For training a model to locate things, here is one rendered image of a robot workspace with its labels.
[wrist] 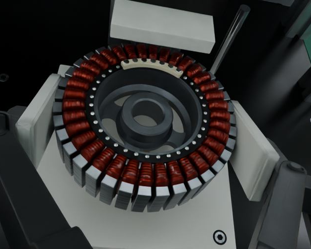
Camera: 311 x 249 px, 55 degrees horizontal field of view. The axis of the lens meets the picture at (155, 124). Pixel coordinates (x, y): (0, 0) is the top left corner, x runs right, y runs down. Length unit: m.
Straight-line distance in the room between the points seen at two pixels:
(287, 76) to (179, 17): 0.21
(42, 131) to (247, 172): 0.11
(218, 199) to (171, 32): 0.13
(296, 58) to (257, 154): 0.25
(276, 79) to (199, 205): 0.18
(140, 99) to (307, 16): 0.26
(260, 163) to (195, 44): 0.08
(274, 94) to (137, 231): 0.21
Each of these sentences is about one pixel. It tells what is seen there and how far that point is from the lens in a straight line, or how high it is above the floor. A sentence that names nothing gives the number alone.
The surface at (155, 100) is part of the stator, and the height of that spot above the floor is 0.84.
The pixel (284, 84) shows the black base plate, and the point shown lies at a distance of 0.36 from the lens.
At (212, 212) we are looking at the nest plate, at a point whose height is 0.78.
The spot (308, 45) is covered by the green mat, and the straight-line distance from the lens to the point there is 0.47.
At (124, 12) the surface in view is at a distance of 0.18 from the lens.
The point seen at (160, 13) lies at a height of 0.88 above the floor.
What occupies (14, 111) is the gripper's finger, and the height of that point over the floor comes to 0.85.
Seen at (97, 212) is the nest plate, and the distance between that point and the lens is 0.22.
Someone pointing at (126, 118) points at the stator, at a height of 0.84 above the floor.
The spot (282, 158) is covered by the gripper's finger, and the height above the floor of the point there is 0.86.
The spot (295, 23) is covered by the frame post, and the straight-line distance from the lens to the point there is 0.41.
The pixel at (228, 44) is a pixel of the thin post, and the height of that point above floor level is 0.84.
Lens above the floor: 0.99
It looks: 57 degrees down
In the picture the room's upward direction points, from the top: 20 degrees clockwise
